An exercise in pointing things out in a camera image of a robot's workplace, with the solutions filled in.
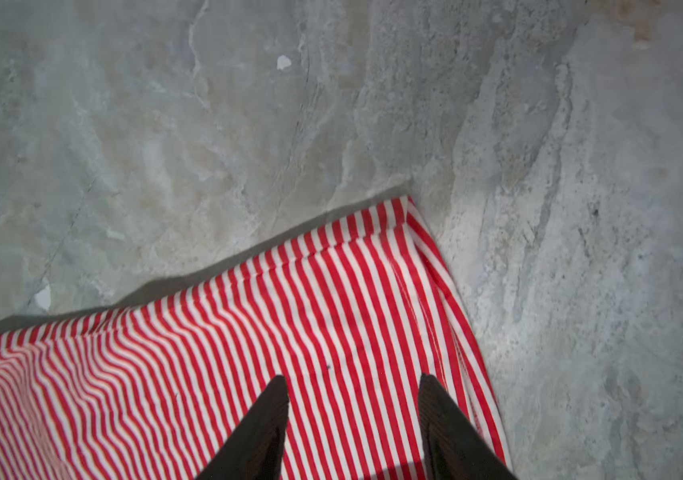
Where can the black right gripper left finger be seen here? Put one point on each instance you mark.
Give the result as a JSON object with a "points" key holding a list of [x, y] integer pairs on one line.
{"points": [[254, 450]]}

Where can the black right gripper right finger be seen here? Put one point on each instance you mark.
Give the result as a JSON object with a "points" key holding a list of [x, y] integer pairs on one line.
{"points": [[453, 448]]}

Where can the red white striped tank top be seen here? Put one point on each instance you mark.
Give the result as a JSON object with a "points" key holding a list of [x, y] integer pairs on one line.
{"points": [[351, 314]]}

